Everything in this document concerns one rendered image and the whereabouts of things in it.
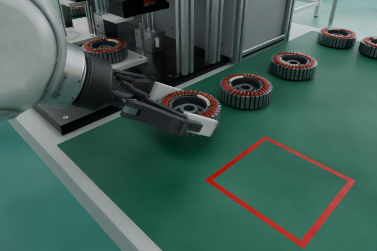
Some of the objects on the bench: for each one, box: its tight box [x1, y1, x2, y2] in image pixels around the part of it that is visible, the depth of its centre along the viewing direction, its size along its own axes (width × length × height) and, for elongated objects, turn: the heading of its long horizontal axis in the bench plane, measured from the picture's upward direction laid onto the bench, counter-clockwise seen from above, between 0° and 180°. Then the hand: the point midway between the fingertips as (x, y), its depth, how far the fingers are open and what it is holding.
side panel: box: [227, 0, 301, 65], centre depth 85 cm, size 28×3×32 cm, turn 135°
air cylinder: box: [135, 25, 165, 53], centre depth 88 cm, size 5×8×6 cm
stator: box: [81, 37, 128, 64], centre depth 79 cm, size 11×11×4 cm
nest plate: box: [65, 26, 98, 45], centre depth 95 cm, size 15×15×1 cm
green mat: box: [57, 31, 377, 251], centre depth 64 cm, size 94×61×1 cm, turn 135°
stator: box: [70, 4, 86, 16], centre depth 129 cm, size 11×11×4 cm
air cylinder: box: [91, 11, 118, 34], centre depth 102 cm, size 5×8×6 cm
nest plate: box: [111, 49, 148, 71], centre depth 80 cm, size 15×15×1 cm
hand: (188, 110), depth 55 cm, fingers closed on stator, 11 cm apart
